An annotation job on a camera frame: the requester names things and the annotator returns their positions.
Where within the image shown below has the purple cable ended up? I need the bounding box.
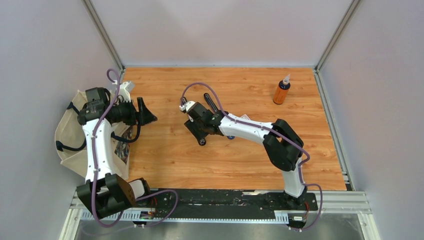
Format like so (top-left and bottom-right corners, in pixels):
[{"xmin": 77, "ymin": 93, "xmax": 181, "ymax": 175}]
[
  {"xmin": 180, "ymin": 82, "xmax": 324, "ymax": 232},
  {"xmin": 90, "ymin": 68, "xmax": 179, "ymax": 229}
]

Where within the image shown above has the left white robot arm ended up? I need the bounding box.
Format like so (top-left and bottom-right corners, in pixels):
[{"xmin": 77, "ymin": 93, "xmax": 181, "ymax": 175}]
[{"xmin": 76, "ymin": 87, "xmax": 158, "ymax": 220}]

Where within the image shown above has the orange glue bottle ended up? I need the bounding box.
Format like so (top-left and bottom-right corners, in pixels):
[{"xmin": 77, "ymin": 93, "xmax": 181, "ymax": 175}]
[{"xmin": 272, "ymin": 74, "xmax": 291, "ymax": 105}]

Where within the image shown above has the black stapler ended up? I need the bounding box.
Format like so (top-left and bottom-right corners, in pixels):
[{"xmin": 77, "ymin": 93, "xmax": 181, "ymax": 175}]
[{"xmin": 181, "ymin": 97, "xmax": 208, "ymax": 146}]

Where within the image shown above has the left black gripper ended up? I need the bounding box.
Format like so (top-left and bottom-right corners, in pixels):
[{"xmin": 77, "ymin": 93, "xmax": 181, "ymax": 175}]
[{"xmin": 110, "ymin": 97, "xmax": 157, "ymax": 127}]

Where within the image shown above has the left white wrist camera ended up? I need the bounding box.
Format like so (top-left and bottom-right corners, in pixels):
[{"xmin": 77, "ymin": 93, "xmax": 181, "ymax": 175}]
[{"xmin": 117, "ymin": 81, "xmax": 135, "ymax": 102}]

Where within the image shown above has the beige tote bag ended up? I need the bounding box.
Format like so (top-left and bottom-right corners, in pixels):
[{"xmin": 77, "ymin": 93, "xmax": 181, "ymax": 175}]
[{"xmin": 54, "ymin": 91, "xmax": 136, "ymax": 180}]

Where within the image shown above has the white red staple box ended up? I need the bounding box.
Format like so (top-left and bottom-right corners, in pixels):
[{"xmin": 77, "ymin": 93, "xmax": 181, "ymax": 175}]
[{"xmin": 240, "ymin": 114, "xmax": 250, "ymax": 120}]

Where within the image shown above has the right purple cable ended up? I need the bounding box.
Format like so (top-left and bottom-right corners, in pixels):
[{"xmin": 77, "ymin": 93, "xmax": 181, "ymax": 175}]
[{"xmin": 180, "ymin": 82, "xmax": 324, "ymax": 232}]

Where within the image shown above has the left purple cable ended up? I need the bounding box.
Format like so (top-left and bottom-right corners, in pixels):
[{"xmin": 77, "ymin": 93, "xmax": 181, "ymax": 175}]
[{"xmin": 90, "ymin": 68, "xmax": 179, "ymax": 229}]

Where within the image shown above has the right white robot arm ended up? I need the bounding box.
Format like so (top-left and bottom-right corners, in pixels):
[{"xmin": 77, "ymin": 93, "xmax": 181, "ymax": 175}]
[{"xmin": 179, "ymin": 101, "xmax": 307, "ymax": 210}]

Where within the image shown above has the blue stapler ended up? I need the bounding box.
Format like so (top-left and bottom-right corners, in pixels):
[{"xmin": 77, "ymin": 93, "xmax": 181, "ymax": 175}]
[{"xmin": 201, "ymin": 93, "xmax": 224, "ymax": 145}]

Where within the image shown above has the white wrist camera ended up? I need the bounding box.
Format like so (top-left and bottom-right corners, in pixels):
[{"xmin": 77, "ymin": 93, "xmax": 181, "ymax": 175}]
[
  {"xmin": 179, "ymin": 100, "xmax": 197, "ymax": 114},
  {"xmin": 117, "ymin": 81, "xmax": 135, "ymax": 102}
]

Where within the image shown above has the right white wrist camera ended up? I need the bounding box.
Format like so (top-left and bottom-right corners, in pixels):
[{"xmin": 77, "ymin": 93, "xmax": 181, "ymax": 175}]
[{"xmin": 179, "ymin": 100, "xmax": 197, "ymax": 114}]

